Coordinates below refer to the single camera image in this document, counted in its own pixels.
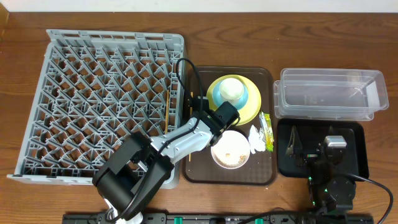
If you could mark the crumpled white tissue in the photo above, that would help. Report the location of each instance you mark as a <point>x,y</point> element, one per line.
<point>256,140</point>

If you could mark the yellow-green plate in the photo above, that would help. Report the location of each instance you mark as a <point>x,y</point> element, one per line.
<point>253,105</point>

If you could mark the brown plastic serving tray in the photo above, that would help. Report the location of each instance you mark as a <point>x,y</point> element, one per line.
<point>260,169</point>

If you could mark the grey plastic dish rack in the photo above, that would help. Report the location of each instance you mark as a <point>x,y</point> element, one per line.
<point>95,89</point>

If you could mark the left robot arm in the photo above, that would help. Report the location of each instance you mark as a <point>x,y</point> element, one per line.
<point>135,172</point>

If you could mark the clear plastic bin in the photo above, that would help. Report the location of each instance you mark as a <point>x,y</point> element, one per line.
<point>330,94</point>

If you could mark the white upturned cup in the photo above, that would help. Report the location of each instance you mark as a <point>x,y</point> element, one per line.
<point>231,89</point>

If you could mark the wooden chopstick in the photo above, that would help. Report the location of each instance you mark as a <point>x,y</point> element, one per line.
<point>191,111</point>
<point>167,112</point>

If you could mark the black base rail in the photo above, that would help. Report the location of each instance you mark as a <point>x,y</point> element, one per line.
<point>161,218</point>

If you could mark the white bowl with food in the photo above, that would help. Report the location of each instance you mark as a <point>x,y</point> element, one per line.
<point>231,151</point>

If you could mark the light blue saucer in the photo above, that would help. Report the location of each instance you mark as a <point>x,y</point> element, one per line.
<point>218,101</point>

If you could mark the green snack wrapper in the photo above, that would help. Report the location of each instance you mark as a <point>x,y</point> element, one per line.
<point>266,124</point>

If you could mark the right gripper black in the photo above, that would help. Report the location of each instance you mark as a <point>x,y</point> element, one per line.
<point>295,146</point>

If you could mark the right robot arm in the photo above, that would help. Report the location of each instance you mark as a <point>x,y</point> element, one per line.
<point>330,192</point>

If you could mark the black plastic waste tray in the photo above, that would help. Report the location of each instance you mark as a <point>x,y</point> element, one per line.
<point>312,133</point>

